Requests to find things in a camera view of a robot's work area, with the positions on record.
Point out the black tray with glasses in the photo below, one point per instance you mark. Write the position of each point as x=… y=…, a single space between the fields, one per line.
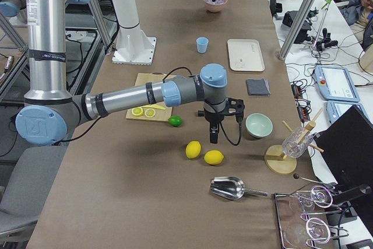
x=301 y=218

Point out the blue teach pendant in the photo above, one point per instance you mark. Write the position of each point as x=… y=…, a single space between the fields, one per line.
x=335 y=83
x=335 y=109

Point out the yellow plastic knife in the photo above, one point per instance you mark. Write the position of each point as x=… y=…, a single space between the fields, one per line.
x=154 y=106

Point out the yellow lemon near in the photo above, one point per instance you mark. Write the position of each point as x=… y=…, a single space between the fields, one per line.
x=213 y=157

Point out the lemon slice lower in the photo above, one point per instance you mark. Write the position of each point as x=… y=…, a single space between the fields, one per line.
x=137 y=112

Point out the wooden cutting board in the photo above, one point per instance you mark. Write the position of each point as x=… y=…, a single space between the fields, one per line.
x=161 y=115

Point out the light blue plastic cup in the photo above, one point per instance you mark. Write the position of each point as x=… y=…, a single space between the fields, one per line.
x=202 y=44

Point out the grey folded cloth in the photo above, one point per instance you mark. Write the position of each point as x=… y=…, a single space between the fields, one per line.
x=257 y=87

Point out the aluminium frame post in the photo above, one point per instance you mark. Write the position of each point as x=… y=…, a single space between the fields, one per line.
x=295 y=28

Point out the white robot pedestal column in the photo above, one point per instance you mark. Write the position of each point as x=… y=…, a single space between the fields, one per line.
x=123 y=1

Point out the mint green bowl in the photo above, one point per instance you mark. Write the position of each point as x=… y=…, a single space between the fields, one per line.
x=257 y=126

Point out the lemon slice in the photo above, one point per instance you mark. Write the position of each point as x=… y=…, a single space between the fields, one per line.
x=150 y=113
x=137 y=112

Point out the green lime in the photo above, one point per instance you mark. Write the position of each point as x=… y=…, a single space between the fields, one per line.
x=175 y=121

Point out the steel ice scoop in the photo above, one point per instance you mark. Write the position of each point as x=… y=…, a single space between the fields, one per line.
x=232 y=188

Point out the pink bowl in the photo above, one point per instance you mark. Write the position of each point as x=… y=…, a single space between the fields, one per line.
x=215 y=6

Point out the blue teach pendant far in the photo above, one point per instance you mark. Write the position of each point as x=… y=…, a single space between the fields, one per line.
x=335 y=83

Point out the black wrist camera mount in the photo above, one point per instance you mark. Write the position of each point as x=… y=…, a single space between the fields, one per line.
x=234 y=107

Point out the clear glass on stand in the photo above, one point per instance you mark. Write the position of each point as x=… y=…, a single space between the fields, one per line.
x=297 y=142

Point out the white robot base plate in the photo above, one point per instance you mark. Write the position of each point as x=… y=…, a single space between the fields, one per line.
x=134 y=47

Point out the lemon slice upper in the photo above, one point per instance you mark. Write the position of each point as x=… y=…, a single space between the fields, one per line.
x=150 y=113

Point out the yellow lemon far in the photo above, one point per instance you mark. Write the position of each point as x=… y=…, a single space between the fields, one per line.
x=193 y=149

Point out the blue teach pendant near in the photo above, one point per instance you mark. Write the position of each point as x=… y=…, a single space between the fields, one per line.
x=335 y=109

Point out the yellow lemon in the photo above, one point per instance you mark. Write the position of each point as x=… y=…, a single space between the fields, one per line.
x=213 y=157
x=193 y=149

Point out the steel muddler black tip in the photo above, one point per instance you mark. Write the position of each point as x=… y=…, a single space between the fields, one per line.
x=200 y=113

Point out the grey office chair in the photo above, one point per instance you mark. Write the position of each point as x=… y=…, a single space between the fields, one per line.
x=27 y=191

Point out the cream rabbit tray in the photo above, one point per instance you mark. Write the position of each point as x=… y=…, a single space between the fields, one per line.
x=245 y=55

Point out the black monitor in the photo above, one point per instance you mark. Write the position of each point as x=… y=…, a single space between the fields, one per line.
x=347 y=146

